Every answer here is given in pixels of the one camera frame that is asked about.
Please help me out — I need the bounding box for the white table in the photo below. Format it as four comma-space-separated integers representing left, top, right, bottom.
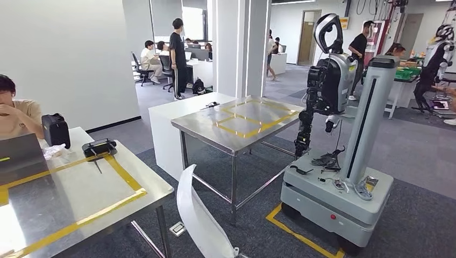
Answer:
148, 91, 238, 182
384, 66, 423, 120

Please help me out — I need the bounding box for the black backpack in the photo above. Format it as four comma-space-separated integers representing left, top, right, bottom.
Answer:
191, 77, 208, 96

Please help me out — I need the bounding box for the steel workbench, yellow tape frame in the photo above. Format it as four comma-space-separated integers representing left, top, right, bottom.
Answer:
0, 126, 175, 258

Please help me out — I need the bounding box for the hanging humanoid robot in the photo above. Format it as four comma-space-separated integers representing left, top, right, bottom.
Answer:
413, 24, 456, 112

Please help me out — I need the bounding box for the black bag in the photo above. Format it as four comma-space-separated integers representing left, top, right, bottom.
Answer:
41, 113, 72, 149

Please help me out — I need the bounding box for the brown door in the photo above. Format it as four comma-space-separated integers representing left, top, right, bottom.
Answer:
297, 10, 322, 67

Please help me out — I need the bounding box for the green plastic crate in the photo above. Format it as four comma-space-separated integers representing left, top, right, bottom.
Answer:
395, 67, 423, 80

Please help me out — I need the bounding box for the black tool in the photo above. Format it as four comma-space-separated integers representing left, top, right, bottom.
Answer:
289, 164, 314, 176

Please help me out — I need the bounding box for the black remote controller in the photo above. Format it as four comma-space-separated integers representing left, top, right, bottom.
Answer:
82, 138, 118, 175

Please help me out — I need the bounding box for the white office desk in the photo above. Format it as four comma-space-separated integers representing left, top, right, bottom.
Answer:
185, 59, 215, 88
269, 52, 289, 75

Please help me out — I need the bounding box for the grey laptop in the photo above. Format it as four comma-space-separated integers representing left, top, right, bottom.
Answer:
0, 133, 50, 187

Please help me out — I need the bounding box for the steel workbench, yellow tape grid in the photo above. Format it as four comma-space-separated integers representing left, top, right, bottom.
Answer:
170, 95, 307, 226

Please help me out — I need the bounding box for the black office chair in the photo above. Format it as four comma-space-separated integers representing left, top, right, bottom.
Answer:
158, 54, 176, 92
131, 52, 154, 87

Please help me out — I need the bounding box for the metal floor socket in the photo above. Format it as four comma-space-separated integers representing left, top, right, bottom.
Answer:
168, 221, 187, 238

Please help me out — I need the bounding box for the white curved plastic car part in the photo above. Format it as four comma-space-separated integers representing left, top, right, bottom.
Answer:
176, 163, 240, 258

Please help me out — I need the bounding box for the tablet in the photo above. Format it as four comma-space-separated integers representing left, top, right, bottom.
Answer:
429, 99, 450, 111

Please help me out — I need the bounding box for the grey wheeled humanoid robot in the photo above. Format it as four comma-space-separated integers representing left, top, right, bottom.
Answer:
280, 13, 401, 255

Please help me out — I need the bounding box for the clear plastic bag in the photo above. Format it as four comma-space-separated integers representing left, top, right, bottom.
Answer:
42, 143, 67, 161

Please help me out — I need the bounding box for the red and white cabinet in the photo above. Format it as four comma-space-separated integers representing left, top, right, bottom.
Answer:
363, 19, 387, 68

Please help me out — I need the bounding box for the black cable bundle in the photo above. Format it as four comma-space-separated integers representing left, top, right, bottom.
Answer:
311, 146, 346, 174

